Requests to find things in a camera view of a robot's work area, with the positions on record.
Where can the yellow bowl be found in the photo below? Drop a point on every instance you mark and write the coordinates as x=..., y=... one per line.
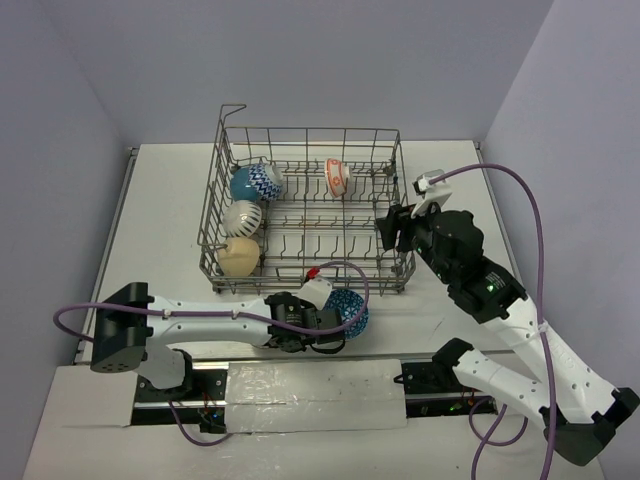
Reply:
x=239, y=257

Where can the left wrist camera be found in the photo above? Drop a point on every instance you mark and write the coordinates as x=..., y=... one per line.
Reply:
x=316, y=289

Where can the grey wire dish rack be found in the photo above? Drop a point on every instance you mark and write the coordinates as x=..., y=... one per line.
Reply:
x=306, y=226

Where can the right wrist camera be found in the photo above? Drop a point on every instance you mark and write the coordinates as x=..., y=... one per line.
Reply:
x=438, y=192

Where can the orange floral bowl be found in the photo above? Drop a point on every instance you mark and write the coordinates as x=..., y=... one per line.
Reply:
x=337, y=175

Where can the blue patterned bowl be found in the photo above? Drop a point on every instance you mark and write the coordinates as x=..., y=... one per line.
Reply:
x=349, y=303

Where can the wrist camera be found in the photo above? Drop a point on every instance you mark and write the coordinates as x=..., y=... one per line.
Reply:
x=438, y=192
x=316, y=289

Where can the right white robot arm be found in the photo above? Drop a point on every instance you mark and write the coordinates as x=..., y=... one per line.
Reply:
x=577, y=410

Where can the red patterned bowl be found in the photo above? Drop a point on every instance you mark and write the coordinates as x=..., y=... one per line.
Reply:
x=267, y=180

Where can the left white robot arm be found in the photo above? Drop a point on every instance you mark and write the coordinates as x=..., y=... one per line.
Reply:
x=139, y=332

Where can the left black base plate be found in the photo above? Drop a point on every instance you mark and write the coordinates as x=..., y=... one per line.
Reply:
x=200, y=403

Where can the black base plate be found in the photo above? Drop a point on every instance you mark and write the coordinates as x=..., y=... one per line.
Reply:
x=200, y=403
x=431, y=392

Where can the plain blue bowl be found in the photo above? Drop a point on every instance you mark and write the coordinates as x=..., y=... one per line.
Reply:
x=240, y=186

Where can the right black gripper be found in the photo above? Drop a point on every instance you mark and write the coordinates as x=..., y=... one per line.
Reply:
x=398, y=217

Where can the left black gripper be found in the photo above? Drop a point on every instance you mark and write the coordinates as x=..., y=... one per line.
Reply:
x=329, y=320

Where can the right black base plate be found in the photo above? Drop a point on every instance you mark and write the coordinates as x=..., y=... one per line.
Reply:
x=431, y=392

